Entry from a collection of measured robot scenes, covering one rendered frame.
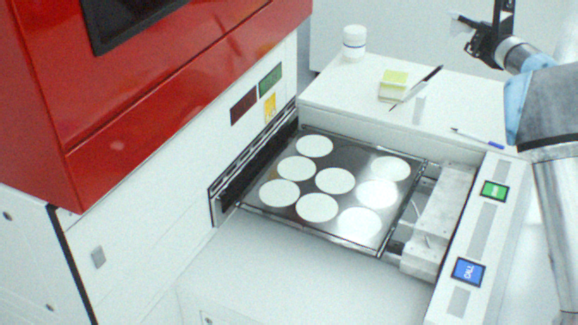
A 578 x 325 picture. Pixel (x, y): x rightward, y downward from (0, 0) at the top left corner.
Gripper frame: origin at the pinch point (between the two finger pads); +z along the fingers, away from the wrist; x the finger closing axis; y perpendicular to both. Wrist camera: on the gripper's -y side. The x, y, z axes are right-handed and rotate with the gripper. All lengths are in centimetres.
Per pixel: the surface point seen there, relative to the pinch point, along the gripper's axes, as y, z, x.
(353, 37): 19.0, 22.8, -18.9
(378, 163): 38.3, -17.8, -18.6
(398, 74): 20.4, 1.8, -11.9
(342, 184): 42, -23, -29
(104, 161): 23, -55, -86
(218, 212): 53, -26, -59
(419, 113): 24.3, -13.2, -10.7
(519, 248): 95, 23, 89
